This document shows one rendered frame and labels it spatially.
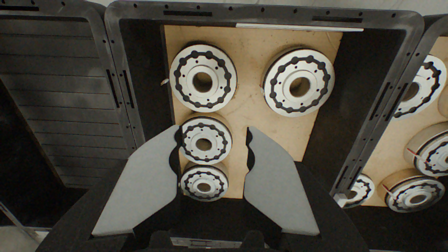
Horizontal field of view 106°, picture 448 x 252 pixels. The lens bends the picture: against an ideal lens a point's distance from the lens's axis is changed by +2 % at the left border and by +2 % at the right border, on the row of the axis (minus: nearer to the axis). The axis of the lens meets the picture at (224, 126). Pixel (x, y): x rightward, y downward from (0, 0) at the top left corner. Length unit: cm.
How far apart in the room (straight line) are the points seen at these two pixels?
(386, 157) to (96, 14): 52
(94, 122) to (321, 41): 43
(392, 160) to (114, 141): 58
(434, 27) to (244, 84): 21
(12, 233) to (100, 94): 318
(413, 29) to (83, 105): 47
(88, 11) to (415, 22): 30
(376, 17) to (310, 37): 10
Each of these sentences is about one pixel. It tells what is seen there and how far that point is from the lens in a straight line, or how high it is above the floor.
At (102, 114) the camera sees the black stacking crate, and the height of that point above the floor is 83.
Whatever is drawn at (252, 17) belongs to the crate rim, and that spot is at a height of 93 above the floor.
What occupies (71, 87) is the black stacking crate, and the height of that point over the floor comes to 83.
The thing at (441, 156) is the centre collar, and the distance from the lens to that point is 48.
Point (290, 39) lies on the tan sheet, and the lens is 30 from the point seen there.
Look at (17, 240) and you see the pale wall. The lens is 355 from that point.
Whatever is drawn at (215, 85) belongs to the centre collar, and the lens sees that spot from 26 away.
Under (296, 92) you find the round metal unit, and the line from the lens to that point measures 30.
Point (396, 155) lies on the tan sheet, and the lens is 49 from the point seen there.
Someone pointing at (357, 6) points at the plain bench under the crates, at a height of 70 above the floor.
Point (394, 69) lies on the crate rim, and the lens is 25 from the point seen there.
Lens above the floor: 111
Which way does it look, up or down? 61 degrees down
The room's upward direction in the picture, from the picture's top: 175 degrees counter-clockwise
